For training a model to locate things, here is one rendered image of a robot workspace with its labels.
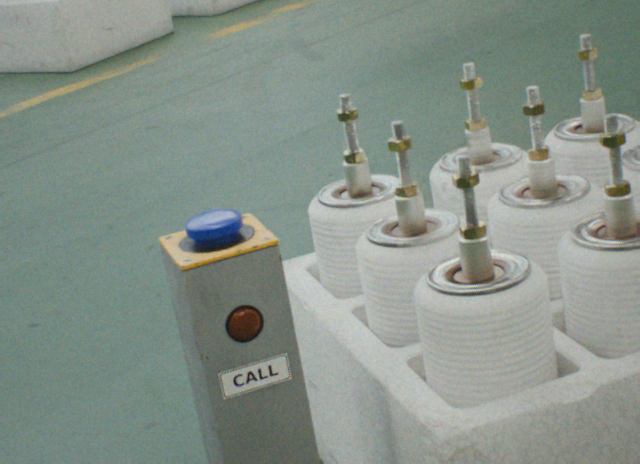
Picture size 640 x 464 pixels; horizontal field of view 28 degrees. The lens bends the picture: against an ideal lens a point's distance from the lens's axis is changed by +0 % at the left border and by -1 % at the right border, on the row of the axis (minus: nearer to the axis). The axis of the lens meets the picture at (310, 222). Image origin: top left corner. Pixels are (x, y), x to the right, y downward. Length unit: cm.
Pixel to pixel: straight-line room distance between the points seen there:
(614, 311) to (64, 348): 83
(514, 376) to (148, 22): 260
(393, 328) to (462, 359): 13
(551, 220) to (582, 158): 16
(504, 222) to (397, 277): 11
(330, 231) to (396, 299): 13
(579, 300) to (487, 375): 10
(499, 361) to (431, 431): 7
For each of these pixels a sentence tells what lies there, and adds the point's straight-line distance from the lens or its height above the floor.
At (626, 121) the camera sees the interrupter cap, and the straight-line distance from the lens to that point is 124.
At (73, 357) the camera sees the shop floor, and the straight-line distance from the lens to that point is 157.
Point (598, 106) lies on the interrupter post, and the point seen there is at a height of 27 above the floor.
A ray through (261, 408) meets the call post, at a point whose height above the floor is 20.
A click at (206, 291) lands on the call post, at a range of 87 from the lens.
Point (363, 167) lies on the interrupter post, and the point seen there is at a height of 28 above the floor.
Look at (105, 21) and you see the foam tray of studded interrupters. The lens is 332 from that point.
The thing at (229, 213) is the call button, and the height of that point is 33.
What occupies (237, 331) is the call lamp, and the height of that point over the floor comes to 26.
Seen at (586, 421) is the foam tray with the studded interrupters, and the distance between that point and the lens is 93.
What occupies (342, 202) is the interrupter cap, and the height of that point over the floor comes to 25.
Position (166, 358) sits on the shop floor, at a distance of 151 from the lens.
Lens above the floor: 61
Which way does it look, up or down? 19 degrees down
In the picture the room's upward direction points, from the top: 10 degrees counter-clockwise
